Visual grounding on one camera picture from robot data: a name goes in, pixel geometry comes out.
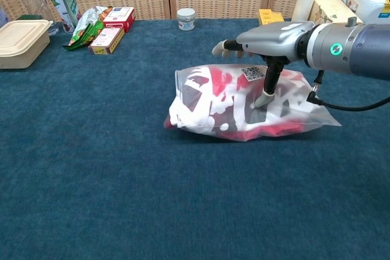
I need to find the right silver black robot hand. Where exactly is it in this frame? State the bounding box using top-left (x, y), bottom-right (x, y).
top-left (212, 21), bottom-right (316, 109)

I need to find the red white black garment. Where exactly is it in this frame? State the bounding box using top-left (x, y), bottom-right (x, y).
top-left (164, 65), bottom-right (308, 141)

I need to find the clear plastic zip bag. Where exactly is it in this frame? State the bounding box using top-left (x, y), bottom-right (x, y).
top-left (163, 63), bottom-right (342, 142)

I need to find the white printed food package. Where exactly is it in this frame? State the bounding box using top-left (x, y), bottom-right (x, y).
top-left (79, 5), bottom-right (113, 29)

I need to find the green snack packet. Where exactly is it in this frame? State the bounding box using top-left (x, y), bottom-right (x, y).
top-left (63, 18), bottom-right (106, 51)

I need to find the yellow block with holes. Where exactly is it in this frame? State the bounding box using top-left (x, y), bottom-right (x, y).
top-left (258, 9), bottom-right (285, 26)

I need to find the white paper roll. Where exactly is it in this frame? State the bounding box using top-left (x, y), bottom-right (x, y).
top-left (291, 0), bottom-right (317, 23)

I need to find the yellow beige tissue box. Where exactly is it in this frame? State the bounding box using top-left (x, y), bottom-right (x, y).
top-left (308, 0), bottom-right (363, 26)

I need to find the small white jar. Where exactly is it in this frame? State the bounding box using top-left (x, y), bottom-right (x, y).
top-left (176, 8), bottom-right (196, 32)

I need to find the red white carton box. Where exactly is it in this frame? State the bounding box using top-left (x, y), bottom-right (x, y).
top-left (102, 7), bottom-right (137, 33)

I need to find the pink yellow carton box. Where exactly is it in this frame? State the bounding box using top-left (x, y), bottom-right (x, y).
top-left (88, 26), bottom-right (125, 55)

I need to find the blue table carpet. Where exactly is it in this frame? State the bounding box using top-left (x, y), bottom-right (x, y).
top-left (0, 18), bottom-right (390, 260)

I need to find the white green canister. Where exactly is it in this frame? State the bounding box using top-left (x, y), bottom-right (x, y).
top-left (46, 0), bottom-right (82, 34)

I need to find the beige lunch box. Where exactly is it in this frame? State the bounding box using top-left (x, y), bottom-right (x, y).
top-left (0, 19), bottom-right (54, 69)

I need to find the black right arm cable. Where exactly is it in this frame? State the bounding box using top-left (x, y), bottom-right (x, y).
top-left (307, 70), bottom-right (390, 111)

